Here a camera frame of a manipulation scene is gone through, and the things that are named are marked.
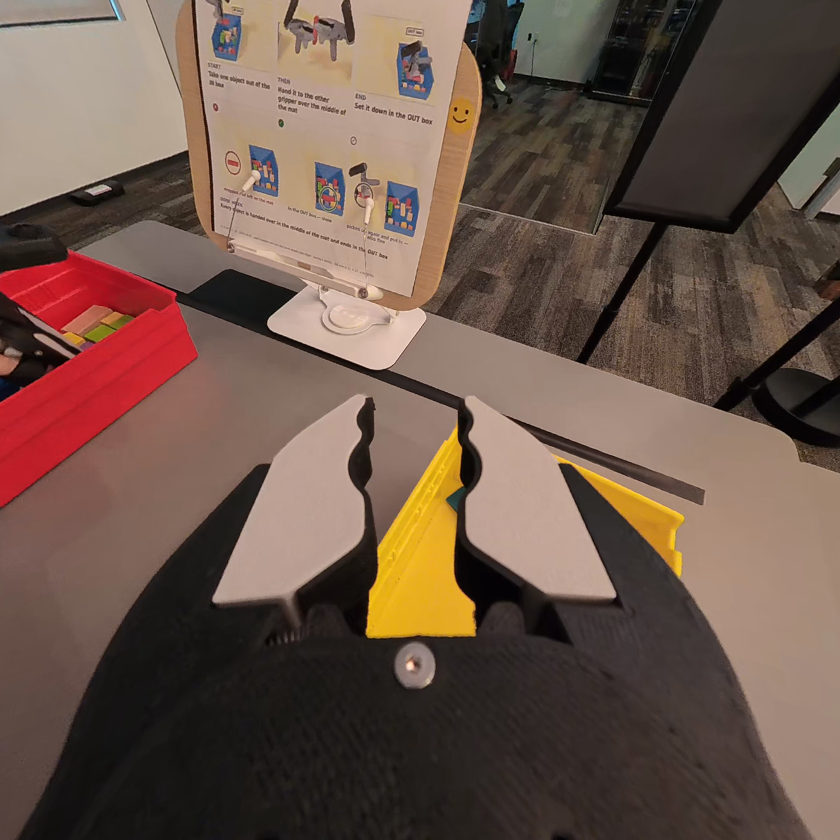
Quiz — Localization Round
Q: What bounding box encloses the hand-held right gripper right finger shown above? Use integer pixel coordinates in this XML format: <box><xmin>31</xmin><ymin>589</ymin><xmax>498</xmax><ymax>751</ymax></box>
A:
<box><xmin>456</xmin><ymin>395</ymin><xmax>619</xmax><ymax>634</ymax></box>

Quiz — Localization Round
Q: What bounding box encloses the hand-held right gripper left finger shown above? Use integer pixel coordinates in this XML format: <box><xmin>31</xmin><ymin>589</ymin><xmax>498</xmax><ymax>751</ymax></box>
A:
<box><xmin>211</xmin><ymin>394</ymin><xmax>382</xmax><ymax>634</ymax></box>

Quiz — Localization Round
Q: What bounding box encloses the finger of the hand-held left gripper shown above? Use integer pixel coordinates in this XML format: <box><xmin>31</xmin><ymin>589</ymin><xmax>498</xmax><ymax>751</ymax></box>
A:
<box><xmin>0</xmin><ymin>293</ymin><xmax>84</xmax><ymax>388</ymax></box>

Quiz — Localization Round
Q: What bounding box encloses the pile of coloured wooden blocks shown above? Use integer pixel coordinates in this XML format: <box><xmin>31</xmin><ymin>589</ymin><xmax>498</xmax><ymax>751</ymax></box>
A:
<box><xmin>61</xmin><ymin>304</ymin><xmax>136</xmax><ymax>350</ymax></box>

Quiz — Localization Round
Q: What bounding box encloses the red plastic bin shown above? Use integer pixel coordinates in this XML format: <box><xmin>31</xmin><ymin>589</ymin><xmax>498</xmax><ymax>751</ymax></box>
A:
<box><xmin>0</xmin><ymin>251</ymin><xmax>199</xmax><ymax>508</ymax></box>

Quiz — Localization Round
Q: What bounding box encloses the yellow plastic bin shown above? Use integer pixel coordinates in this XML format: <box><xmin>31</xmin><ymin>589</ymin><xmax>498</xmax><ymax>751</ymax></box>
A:
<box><xmin>365</xmin><ymin>423</ymin><xmax>685</xmax><ymax>639</ymax></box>

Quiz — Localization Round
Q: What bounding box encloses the black floor box white label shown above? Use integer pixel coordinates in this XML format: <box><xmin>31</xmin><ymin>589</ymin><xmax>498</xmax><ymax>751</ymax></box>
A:
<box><xmin>69</xmin><ymin>180</ymin><xmax>126</xmax><ymax>208</ymax></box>

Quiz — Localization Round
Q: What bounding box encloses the large blind-covered window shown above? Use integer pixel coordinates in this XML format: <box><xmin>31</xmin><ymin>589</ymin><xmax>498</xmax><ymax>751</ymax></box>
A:
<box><xmin>0</xmin><ymin>0</ymin><xmax>127</xmax><ymax>28</ymax></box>

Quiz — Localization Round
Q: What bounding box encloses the instruction sheet on stand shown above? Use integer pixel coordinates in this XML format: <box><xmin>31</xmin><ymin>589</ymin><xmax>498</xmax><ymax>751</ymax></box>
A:
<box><xmin>176</xmin><ymin>0</ymin><xmax>484</xmax><ymax>313</ymax></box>

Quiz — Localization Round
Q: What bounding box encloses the black office chair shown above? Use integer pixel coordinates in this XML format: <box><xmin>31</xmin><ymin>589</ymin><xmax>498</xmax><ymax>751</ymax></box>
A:
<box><xmin>467</xmin><ymin>0</ymin><xmax>527</xmax><ymax>111</ymax></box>

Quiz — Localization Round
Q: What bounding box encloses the black metal shelf rack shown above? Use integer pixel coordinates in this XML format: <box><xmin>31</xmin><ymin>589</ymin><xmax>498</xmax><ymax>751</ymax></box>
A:
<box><xmin>586</xmin><ymin>0</ymin><xmax>698</xmax><ymax>107</ymax></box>

